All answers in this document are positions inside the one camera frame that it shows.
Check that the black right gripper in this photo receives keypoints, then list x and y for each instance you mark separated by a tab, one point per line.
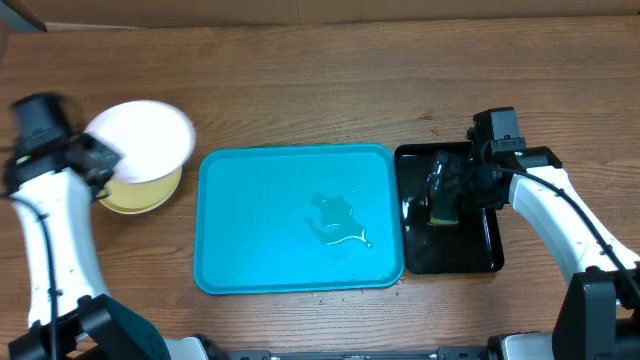
459	168

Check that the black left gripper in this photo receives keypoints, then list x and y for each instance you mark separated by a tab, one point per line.
107	151

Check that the green yellow sponge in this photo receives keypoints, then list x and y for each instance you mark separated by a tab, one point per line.
443	206

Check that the yellow plate with sauce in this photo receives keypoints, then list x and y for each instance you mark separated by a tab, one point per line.
138	198

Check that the white plate with sauce streak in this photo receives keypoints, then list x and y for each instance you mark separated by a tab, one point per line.
152	138

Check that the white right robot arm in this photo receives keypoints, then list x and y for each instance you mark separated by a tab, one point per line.
599	316

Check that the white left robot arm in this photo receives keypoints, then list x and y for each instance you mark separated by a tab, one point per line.
52	180

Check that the black plastic tray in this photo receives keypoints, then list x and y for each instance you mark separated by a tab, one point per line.
472	245

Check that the teal plastic tray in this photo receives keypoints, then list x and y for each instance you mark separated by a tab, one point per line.
297	219

